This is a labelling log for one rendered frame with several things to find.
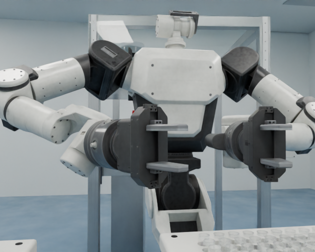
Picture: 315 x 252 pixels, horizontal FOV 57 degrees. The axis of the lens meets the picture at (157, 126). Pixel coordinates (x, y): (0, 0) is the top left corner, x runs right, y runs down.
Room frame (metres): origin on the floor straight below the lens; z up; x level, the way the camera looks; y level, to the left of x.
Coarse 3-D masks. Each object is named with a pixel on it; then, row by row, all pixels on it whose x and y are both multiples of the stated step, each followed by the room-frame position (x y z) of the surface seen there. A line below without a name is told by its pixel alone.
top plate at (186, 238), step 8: (176, 232) 0.36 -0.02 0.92; (184, 232) 0.36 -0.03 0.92; (192, 232) 0.36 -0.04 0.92; (200, 232) 0.36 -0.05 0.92; (208, 232) 0.36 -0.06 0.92; (224, 232) 0.36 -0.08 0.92; (240, 232) 0.36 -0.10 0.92; (296, 232) 0.36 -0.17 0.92; (160, 240) 0.35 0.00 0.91; (168, 240) 0.34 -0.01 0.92; (176, 240) 0.34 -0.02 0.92; (184, 240) 0.34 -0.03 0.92; (192, 240) 0.34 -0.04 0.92; (160, 248) 0.35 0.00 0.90; (168, 248) 0.32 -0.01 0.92; (176, 248) 0.31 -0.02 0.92; (184, 248) 0.31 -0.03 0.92; (192, 248) 0.31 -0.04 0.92; (200, 248) 0.31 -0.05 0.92
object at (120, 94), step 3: (117, 90) 1.82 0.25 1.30; (120, 90) 1.82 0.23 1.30; (123, 90) 1.82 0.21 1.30; (126, 90) 1.82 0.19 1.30; (114, 93) 1.96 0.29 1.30; (117, 93) 1.96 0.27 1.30; (120, 93) 1.96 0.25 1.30; (123, 93) 1.96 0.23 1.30; (126, 93) 1.96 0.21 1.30; (111, 96) 2.13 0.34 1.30; (114, 96) 2.13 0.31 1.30; (117, 96) 2.13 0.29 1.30; (120, 96) 2.13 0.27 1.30; (123, 96) 2.13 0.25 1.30; (126, 96) 2.13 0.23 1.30
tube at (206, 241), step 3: (204, 240) 0.32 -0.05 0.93; (207, 240) 0.32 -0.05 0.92; (210, 240) 0.32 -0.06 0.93; (213, 240) 0.31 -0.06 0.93; (204, 243) 0.31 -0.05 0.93; (207, 243) 0.31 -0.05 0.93; (210, 243) 0.31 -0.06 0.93; (213, 243) 0.31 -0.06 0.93; (204, 246) 0.31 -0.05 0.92; (207, 246) 0.31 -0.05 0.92; (204, 249) 0.31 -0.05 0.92; (207, 249) 0.31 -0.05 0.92
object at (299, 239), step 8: (224, 240) 0.32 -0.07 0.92; (240, 240) 0.32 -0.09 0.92; (256, 240) 0.31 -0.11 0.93; (264, 240) 0.32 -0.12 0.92; (272, 240) 0.31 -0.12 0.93; (280, 240) 0.32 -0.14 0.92; (288, 240) 0.31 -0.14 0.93; (296, 240) 0.31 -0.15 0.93; (304, 240) 0.31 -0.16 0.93; (312, 240) 0.31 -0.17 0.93; (224, 248) 0.30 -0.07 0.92; (232, 248) 0.29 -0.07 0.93; (240, 248) 0.30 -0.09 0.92; (248, 248) 0.29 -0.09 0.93; (256, 248) 0.31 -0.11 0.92; (264, 248) 0.29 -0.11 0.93; (272, 248) 0.29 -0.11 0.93; (280, 248) 0.30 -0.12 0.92; (288, 248) 0.29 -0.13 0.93; (296, 248) 0.30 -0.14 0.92; (304, 248) 0.29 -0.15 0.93; (312, 248) 0.30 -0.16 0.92
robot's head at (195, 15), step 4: (168, 12) 0.87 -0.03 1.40; (172, 12) 0.85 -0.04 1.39; (176, 12) 0.85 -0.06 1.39; (180, 12) 0.85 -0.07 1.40; (184, 12) 0.87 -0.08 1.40; (188, 12) 0.88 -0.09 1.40; (192, 12) 0.87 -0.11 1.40; (196, 12) 0.87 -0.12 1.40; (192, 16) 0.86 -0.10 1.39; (196, 16) 0.86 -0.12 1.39; (192, 20) 0.86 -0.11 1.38; (196, 20) 0.87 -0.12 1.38; (192, 24) 0.86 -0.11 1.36; (196, 24) 0.87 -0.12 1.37; (192, 28) 0.87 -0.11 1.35; (196, 28) 0.88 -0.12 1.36; (192, 32) 0.87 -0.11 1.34
